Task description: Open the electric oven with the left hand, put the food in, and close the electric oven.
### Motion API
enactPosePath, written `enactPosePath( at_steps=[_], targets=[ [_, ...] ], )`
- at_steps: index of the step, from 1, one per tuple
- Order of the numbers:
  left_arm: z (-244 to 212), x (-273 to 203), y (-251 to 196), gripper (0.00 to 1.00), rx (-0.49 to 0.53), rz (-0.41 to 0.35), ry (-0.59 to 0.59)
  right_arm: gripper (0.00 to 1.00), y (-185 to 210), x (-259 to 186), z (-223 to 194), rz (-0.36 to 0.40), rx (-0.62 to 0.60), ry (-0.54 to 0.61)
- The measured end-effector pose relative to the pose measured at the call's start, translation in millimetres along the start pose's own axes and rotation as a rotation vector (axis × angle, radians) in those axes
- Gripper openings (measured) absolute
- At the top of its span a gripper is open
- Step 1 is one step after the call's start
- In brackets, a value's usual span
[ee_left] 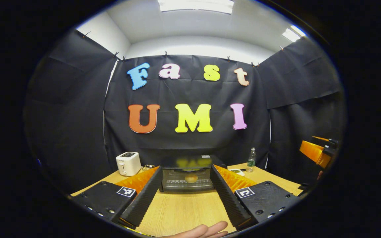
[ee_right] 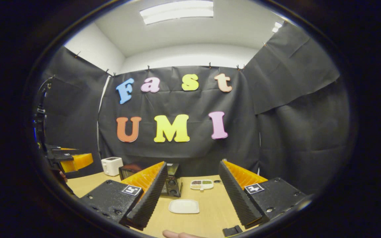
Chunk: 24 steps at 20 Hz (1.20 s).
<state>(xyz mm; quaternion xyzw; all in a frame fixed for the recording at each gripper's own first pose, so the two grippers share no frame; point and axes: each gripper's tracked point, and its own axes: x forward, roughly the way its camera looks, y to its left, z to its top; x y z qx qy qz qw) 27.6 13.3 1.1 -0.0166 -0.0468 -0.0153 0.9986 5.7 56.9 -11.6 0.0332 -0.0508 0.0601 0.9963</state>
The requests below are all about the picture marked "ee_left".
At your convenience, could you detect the ceiling light panel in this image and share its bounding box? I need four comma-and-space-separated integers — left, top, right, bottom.
282, 25, 307, 42
157, 0, 234, 14

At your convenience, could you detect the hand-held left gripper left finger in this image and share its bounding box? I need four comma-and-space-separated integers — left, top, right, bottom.
71, 165, 163, 229

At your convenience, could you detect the white toaster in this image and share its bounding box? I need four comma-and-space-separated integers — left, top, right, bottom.
116, 152, 142, 177

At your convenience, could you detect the black backdrop cloth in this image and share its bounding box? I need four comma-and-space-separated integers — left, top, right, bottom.
23, 29, 346, 195

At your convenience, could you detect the clear plastic water bottle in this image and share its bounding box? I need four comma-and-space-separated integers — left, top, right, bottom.
247, 147, 256, 173

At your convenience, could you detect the black electric oven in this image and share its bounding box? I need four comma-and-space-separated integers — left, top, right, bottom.
159, 155, 228, 193

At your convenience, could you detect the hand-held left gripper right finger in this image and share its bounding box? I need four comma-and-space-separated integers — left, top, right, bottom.
210, 164, 302, 230

